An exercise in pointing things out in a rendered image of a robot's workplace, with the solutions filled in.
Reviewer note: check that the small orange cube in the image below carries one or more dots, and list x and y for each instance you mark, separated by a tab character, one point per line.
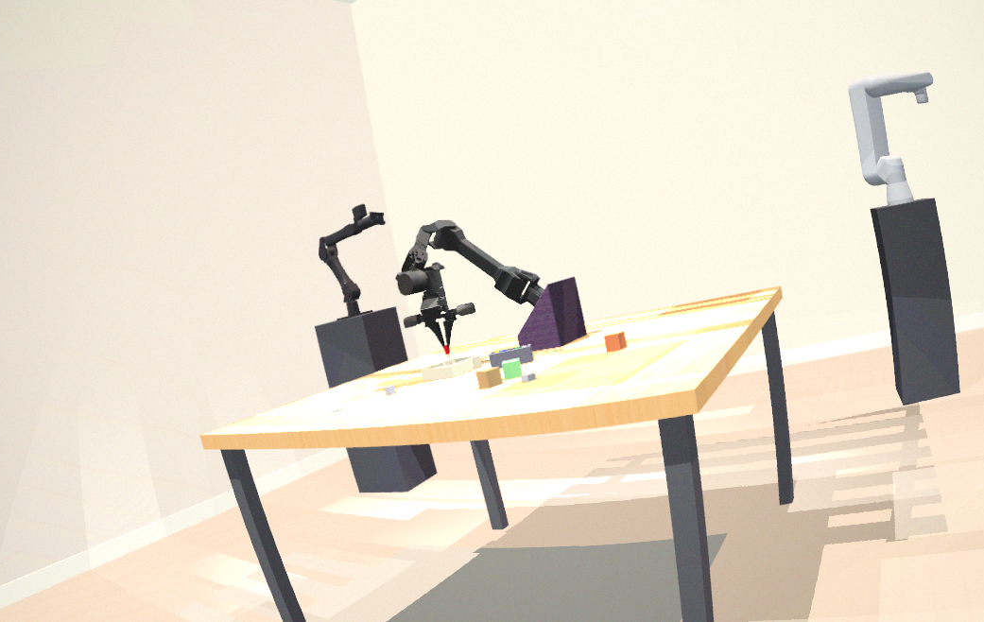
615	341

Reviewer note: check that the tan cube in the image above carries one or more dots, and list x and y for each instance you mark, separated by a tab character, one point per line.
489	378

